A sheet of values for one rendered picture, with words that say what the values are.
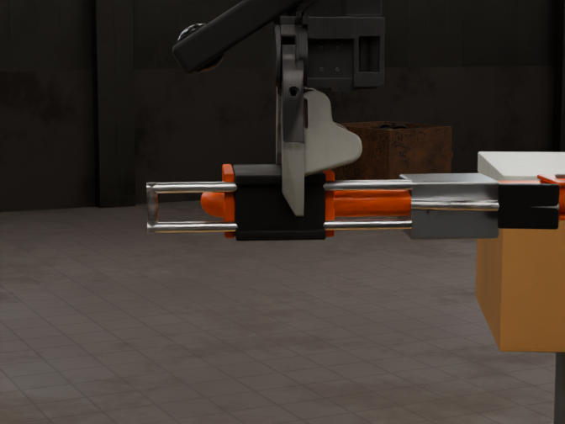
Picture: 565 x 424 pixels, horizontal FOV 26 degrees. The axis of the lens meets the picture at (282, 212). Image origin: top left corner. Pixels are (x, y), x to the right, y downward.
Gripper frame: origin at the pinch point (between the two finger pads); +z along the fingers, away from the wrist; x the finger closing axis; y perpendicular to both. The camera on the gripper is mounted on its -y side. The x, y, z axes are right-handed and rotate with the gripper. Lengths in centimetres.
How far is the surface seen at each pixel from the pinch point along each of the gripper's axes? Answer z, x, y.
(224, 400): 119, 345, -3
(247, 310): 120, 499, 10
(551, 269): 38, 170, 69
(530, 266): 37, 171, 65
